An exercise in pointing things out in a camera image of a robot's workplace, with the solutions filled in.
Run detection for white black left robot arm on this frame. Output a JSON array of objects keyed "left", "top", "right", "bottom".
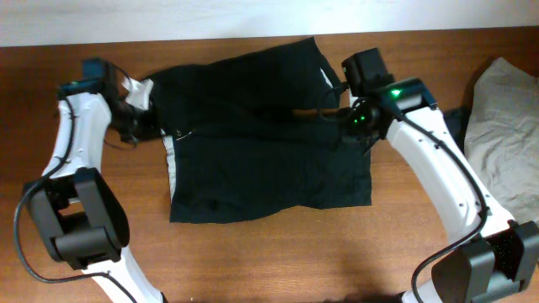
[{"left": 13, "top": 57, "right": 166, "bottom": 302}]

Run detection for dark blue cloth piece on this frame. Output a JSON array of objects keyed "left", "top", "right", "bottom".
[{"left": 443, "top": 107, "right": 471, "bottom": 152}]

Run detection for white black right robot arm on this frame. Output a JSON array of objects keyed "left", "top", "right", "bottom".
[{"left": 340, "top": 48, "right": 538, "bottom": 302}]

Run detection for grey crumpled garment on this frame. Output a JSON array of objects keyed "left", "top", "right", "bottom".
[{"left": 464, "top": 58, "right": 538, "bottom": 223}]

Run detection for black shorts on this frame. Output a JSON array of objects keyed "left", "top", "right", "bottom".
[{"left": 151, "top": 38, "right": 371, "bottom": 224}]

